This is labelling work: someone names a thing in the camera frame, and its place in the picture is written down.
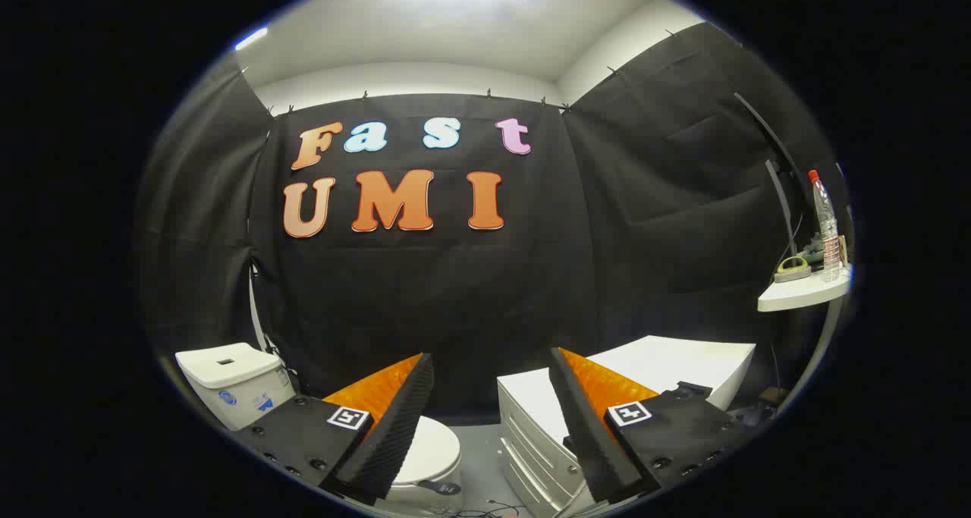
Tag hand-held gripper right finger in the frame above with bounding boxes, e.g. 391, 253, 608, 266
548, 347, 759, 504

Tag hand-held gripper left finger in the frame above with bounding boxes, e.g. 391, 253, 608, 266
234, 353, 435, 506

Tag white toilet lid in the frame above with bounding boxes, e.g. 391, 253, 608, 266
394, 416, 462, 490

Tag white toilet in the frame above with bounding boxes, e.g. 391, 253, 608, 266
176, 343, 464, 516

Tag white drawer cabinet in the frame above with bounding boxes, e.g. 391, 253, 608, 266
497, 335, 757, 518

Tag black backdrop cloth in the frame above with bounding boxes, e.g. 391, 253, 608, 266
135, 22, 843, 428

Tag white side table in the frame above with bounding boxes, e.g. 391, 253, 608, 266
757, 264, 853, 405

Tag clear plastic water bottle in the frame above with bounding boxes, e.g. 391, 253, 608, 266
808, 169, 844, 282

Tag black floor cables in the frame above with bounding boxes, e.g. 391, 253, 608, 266
448, 499, 526, 518

